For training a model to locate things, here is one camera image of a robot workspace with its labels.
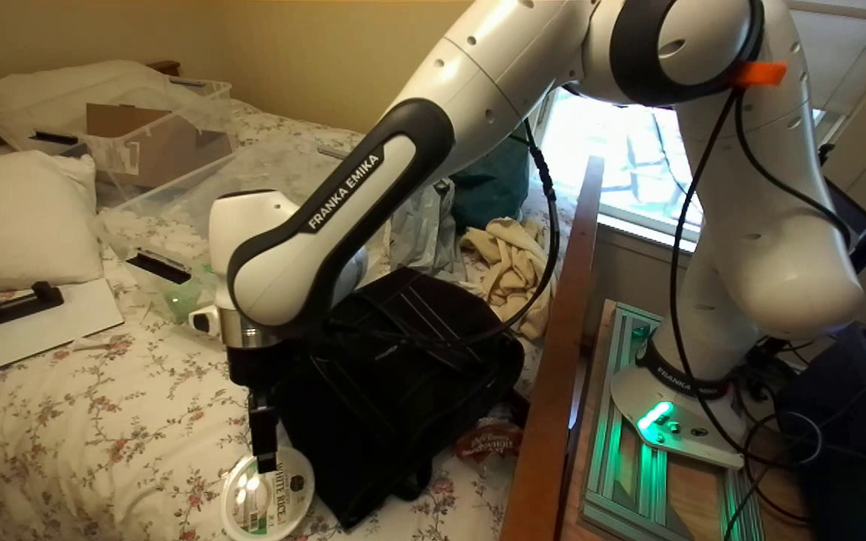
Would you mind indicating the red snack packet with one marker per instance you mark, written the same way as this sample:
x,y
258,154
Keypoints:
x,y
489,441

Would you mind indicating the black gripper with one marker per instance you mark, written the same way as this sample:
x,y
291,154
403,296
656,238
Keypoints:
x,y
257,366

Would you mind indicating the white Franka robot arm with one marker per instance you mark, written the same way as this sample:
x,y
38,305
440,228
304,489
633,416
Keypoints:
x,y
513,90

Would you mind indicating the dark blue bin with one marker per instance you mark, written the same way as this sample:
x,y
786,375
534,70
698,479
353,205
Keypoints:
x,y
864,441

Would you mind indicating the slatted mounting platform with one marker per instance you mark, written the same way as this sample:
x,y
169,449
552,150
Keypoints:
x,y
645,491

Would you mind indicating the teal cloth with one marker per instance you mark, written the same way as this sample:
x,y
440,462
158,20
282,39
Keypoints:
x,y
489,191

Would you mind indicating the clear box with cardboard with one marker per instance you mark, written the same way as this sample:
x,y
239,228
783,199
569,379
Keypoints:
x,y
151,145

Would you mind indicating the translucent plastic bag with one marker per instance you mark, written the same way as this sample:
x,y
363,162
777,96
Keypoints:
x,y
424,225

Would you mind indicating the white pillow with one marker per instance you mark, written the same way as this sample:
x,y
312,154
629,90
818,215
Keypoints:
x,y
16,221

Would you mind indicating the beige crumpled cloth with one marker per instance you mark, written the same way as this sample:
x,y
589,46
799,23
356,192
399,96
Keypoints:
x,y
502,265

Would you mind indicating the white rice bowl with label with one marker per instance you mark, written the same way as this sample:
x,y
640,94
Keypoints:
x,y
285,500

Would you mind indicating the floral bedspread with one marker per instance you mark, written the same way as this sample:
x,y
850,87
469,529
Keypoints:
x,y
104,432

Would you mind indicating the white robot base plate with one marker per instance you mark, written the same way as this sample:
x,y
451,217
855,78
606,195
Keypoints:
x,y
689,432

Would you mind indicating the clear plastic storage box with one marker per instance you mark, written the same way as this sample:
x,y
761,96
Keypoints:
x,y
165,215

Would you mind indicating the wooden bed footboard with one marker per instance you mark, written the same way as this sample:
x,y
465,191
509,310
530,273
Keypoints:
x,y
554,401

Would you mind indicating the window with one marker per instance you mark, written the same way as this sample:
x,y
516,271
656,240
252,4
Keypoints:
x,y
645,161

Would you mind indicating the orange tape tag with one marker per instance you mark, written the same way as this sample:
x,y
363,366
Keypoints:
x,y
757,74

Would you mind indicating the black fabric bag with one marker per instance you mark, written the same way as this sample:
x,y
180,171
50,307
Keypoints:
x,y
403,369

